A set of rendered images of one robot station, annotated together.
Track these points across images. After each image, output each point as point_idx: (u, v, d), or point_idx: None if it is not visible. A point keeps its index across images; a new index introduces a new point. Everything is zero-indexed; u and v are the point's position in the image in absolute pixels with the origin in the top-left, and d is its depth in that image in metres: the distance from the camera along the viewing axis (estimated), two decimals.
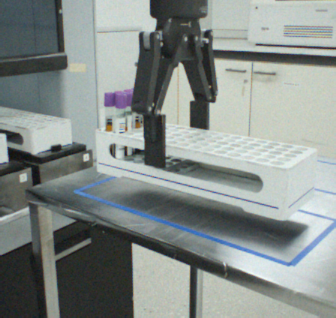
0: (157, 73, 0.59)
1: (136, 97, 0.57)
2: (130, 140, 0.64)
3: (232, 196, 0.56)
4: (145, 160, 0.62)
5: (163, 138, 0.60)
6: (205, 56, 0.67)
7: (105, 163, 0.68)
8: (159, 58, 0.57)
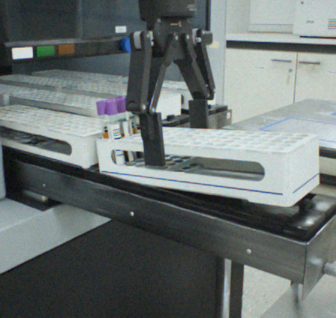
0: (151, 72, 0.60)
1: (130, 97, 0.58)
2: (130, 143, 0.64)
3: (235, 187, 0.55)
4: (145, 160, 0.62)
5: (161, 136, 0.60)
6: (199, 55, 0.67)
7: (108, 169, 0.68)
8: (151, 56, 0.57)
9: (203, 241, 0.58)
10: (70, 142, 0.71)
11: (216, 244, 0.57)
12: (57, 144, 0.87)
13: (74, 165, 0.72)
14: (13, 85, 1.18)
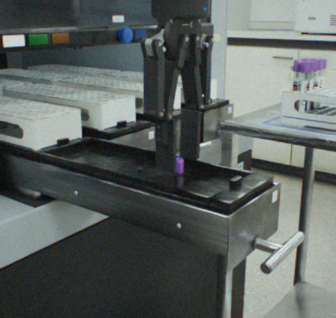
0: (193, 73, 0.65)
1: (206, 92, 0.68)
2: (317, 96, 0.83)
3: None
4: (198, 154, 0.68)
5: (181, 129, 0.68)
6: (154, 67, 0.59)
7: (289, 115, 0.87)
8: None
9: (139, 217, 0.60)
10: (22, 125, 0.73)
11: (150, 220, 0.58)
12: (17, 130, 0.88)
13: (26, 148, 0.74)
14: (7, 79, 1.14)
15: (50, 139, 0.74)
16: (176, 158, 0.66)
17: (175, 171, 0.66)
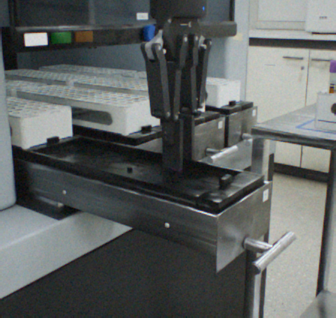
0: (190, 75, 0.65)
1: (201, 96, 0.67)
2: None
3: None
4: (193, 159, 0.67)
5: None
6: (156, 68, 0.59)
7: (325, 119, 0.82)
8: None
9: (127, 217, 0.59)
10: (10, 123, 0.72)
11: (139, 219, 0.57)
12: None
13: (15, 146, 0.73)
14: (21, 80, 1.08)
15: (40, 138, 0.73)
16: None
17: (176, 168, 0.66)
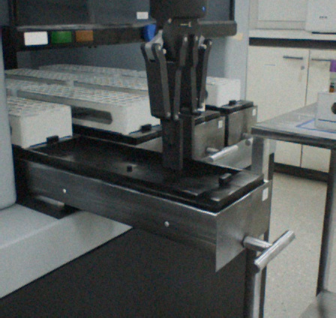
0: (190, 75, 0.65)
1: (201, 96, 0.67)
2: None
3: None
4: (193, 159, 0.67)
5: None
6: (156, 68, 0.59)
7: (325, 118, 0.81)
8: None
9: (127, 215, 0.59)
10: (10, 122, 0.72)
11: (138, 217, 0.57)
12: None
13: (15, 145, 0.73)
14: (21, 79, 1.08)
15: (40, 137, 0.73)
16: None
17: None
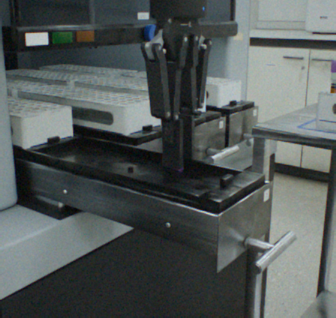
0: (190, 75, 0.65)
1: (201, 96, 0.67)
2: None
3: None
4: (193, 159, 0.67)
5: None
6: (156, 68, 0.59)
7: (327, 119, 0.81)
8: None
9: (127, 216, 0.59)
10: (11, 123, 0.72)
11: (139, 219, 0.57)
12: None
13: (16, 146, 0.73)
14: (22, 80, 1.08)
15: (40, 138, 0.73)
16: None
17: None
